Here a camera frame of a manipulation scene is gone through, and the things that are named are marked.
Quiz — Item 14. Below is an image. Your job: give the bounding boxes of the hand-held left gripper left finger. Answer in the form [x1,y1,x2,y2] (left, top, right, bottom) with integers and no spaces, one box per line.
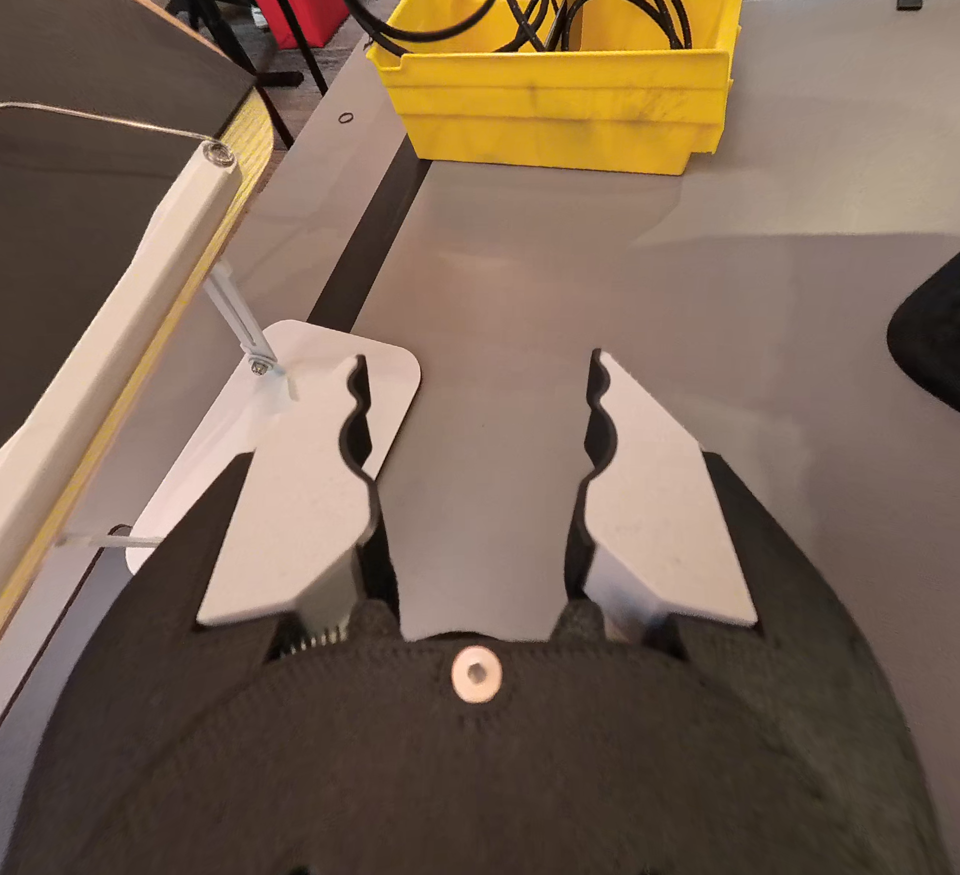
[196,353,400,636]

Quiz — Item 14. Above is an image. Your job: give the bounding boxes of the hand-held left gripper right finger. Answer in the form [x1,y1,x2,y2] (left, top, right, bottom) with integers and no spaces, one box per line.
[564,347,759,644]

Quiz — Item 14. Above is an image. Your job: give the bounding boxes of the yellow plastic bin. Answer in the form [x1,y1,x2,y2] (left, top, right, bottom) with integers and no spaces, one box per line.
[365,0,754,177]

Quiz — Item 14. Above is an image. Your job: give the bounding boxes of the white tablet stand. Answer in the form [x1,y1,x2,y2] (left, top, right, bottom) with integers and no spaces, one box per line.
[0,142,423,580]

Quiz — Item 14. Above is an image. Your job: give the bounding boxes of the dark blue desk pad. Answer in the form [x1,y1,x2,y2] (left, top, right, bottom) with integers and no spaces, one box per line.
[0,545,138,737]

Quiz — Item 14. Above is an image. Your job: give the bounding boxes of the dark rounded object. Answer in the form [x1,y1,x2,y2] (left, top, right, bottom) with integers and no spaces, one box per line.
[885,262,960,416]

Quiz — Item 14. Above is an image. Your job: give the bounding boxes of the black tripod stand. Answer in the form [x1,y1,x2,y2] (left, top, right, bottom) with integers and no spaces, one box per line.
[141,0,333,150]

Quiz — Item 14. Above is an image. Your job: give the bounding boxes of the black bin divider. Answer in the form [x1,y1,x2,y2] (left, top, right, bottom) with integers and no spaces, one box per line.
[549,0,595,53]

